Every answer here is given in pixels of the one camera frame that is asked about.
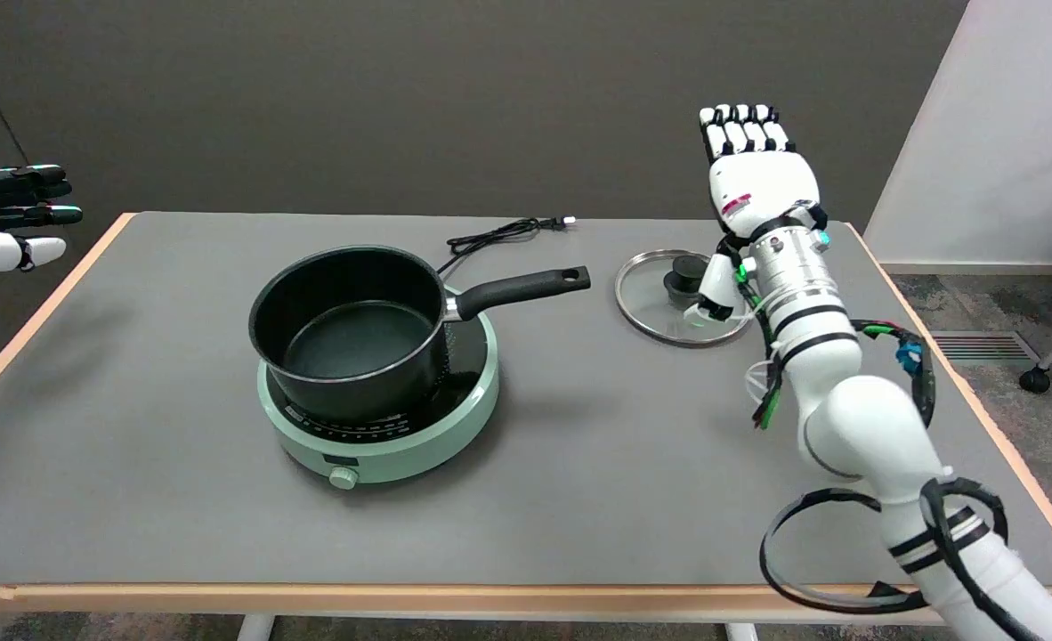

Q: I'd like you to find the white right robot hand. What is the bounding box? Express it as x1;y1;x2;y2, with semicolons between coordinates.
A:
698;103;828;323

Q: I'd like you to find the glass pot lid black knob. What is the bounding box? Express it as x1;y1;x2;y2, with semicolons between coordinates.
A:
615;249;754;348

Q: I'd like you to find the metal floor vent grille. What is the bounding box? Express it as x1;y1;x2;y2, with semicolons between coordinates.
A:
928;331;1041;366

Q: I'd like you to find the grey table mat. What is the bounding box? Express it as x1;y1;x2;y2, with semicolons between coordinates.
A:
0;212;1052;588

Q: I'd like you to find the mint green induction cooker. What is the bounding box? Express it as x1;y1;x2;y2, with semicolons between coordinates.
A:
256;285;500;491

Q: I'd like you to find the green white wrist wire bundle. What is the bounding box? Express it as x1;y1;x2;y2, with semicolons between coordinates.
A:
735;258;936;430

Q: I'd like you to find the black power cord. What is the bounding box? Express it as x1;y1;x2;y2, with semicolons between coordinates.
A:
435;215;577;277

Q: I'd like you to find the black saucepan with handle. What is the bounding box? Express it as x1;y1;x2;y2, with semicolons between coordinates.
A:
248;246;592;425

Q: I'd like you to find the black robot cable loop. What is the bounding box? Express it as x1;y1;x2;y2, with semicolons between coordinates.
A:
759;476;1048;641

